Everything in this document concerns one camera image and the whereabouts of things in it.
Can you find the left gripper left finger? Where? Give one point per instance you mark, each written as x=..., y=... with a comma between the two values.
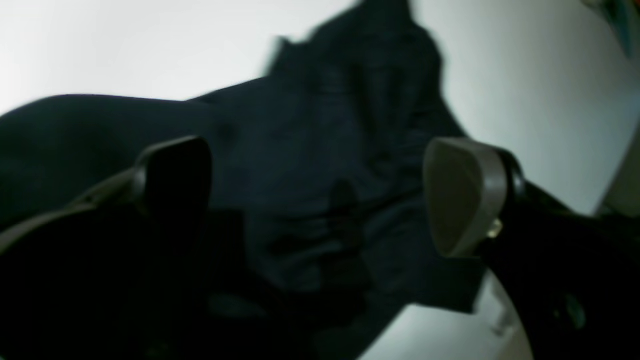
x=171, y=186

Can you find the black T-shirt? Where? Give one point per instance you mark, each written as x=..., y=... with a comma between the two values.
x=317, y=171

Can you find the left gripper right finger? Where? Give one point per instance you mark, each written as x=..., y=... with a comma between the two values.
x=468, y=187

